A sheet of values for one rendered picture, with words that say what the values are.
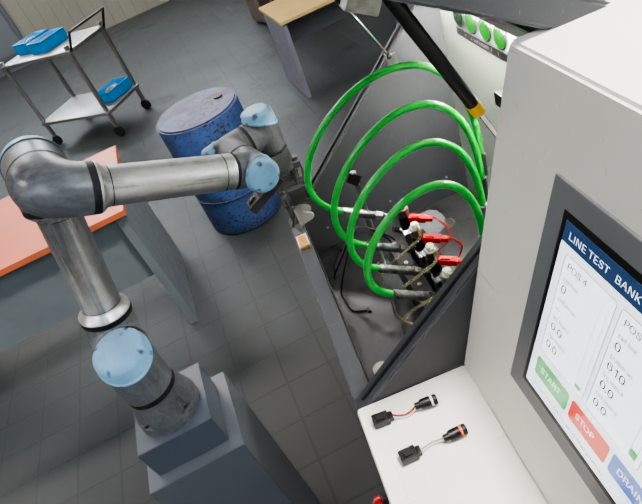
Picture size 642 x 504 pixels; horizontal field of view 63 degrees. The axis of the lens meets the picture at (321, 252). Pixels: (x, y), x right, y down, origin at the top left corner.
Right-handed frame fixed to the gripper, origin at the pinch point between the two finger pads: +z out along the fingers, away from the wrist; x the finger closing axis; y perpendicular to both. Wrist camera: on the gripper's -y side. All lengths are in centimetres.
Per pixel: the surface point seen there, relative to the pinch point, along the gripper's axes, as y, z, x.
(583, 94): 33, -53, -72
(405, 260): 20.8, 2.4, -25.3
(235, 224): -39, 92, 157
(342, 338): 0.2, 5.4, -37.2
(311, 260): 0.0, 5.4, -8.3
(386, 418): 3, 1, -63
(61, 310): -123, 59, 95
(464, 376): 19, 2, -60
